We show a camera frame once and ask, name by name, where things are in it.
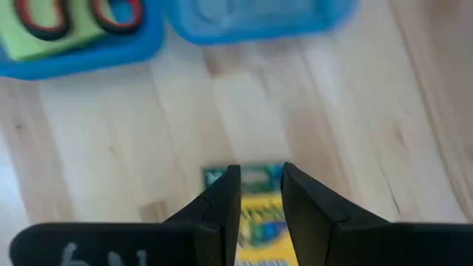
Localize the yellow green crayon box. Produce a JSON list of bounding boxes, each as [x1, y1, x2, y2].
[[201, 164, 300, 266]]

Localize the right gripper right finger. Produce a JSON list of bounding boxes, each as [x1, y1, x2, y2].
[[280, 161, 473, 266]]

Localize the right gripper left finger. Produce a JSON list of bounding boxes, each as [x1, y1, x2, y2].
[[9, 165, 242, 266]]

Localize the blue translucent plastic pencil box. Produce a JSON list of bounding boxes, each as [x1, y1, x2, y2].
[[0, 0, 358, 81]]

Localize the yellow-green notepad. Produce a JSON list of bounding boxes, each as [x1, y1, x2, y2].
[[0, 0, 112, 62]]

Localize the scissors red black handles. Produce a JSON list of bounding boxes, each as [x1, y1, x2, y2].
[[13, 0, 144, 41]]

